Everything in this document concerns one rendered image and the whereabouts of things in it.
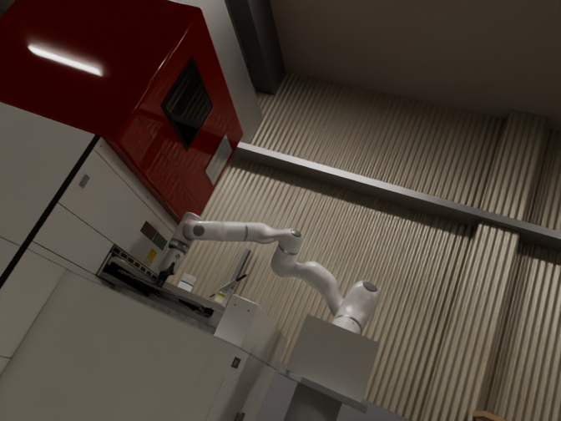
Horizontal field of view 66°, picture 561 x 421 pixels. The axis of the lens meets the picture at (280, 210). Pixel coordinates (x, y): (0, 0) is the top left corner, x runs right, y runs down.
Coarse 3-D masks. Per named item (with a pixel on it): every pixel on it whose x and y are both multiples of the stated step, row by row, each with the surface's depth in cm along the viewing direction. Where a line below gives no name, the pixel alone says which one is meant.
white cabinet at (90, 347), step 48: (96, 288) 138; (48, 336) 134; (96, 336) 132; (144, 336) 130; (192, 336) 129; (0, 384) 129; (48, 384) 128; (96, 384) 126; (144, 384) 125; (192, 384) 123; (240, 384) 148
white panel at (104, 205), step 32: (96, 160) 139; (64, 192) 131; (96, 192) 144; (128, 192) 160; (64, 224) 135; (96, 224) 149; (128, 224) 167; (160, 224) 189; (64, 256) 140; (96, 256) 155; (160, 256) 199
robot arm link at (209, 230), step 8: (192, 224) 173; (200, 224) 174; (208, 224) 176; (216, 224) 179; (224, 224) 188; (232, 224) 191; (240, 224) 194; (184, 232) 175; (192, 232) 172; (200, 232) 173; (208, 232) 175; (216, 232) 178; (224, 232) 186; (232, 232) 190; (240, 232) 192; (200, 240) 176; (208, 240) 177; (216, 240) 180; (224, 240) 189; (232, 240) 192; (240, 240) 194
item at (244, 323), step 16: (240, 304) 137; (256, 304) 137; (224, 320) 136; (240, 320) 135; (256, 320) 140; (224, 336) 134; (240, 336) 133; (256, 336) 148; (272, 336) 175; (256, 352) 157
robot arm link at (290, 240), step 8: (248, 224) 196; (256, 224) 199; (264, 224) 202; (248, 232) 194; (256, 232) 197; (264, 232) 197; (272, 232) 195; (280, 232) 191; (288, 232) 190; (296, 232) 191; (248, 240) 196; (256, 240) 198; (264, 240) 197; (272, 240) 195; (280, 240) 191; (288, 240) 189; (296, 240) 189; (280, 248) 191; (288, 248) 190; (296, 248) 190
